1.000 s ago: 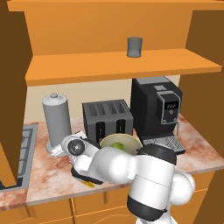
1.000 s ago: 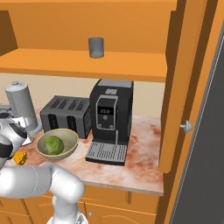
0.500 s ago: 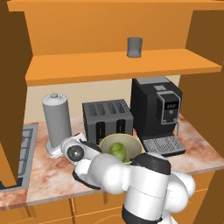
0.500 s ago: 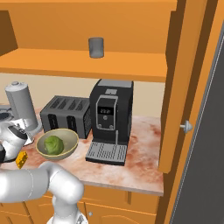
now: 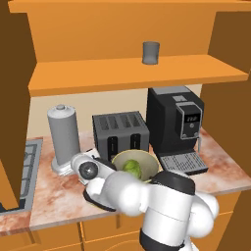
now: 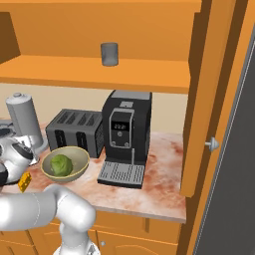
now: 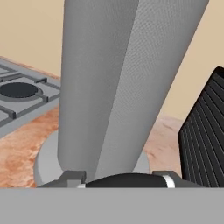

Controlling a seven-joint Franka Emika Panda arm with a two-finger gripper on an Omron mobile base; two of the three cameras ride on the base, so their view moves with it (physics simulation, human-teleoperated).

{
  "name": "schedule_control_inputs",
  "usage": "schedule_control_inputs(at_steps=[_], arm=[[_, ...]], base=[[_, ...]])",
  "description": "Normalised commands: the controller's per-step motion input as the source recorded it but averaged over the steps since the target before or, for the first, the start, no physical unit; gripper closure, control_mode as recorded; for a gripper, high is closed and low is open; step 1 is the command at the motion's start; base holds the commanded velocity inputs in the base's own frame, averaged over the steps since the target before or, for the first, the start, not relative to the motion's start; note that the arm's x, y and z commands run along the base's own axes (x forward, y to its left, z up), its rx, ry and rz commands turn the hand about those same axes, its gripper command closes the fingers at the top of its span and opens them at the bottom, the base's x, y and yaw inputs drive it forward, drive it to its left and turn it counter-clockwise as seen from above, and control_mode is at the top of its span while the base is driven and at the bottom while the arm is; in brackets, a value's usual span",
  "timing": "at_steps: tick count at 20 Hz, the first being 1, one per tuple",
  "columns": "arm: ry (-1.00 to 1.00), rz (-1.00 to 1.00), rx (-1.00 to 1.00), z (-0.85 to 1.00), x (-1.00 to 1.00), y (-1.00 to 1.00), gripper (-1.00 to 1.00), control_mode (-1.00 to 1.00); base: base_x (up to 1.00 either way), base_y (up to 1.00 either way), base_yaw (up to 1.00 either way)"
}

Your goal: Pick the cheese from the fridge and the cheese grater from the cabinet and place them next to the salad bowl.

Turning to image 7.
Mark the grey gas hob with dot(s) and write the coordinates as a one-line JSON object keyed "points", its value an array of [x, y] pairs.
{"points": [[23, 93]]}

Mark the black ribbed appliance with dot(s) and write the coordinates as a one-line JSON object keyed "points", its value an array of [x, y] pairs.
{"points": [[204, 137]]}

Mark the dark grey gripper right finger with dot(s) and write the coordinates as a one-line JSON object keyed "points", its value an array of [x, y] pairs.
{"points": [[177, 180]]}

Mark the grey round holder base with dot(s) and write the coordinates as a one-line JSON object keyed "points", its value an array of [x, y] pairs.
{"points": [[46, 163]]}

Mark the black rounded object white bands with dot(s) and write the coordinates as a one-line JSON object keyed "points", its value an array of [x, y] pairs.
{"points": [[128, 180]]}

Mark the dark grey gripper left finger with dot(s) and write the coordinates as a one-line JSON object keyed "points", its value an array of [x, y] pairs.
{"points": [[73, 176]]}

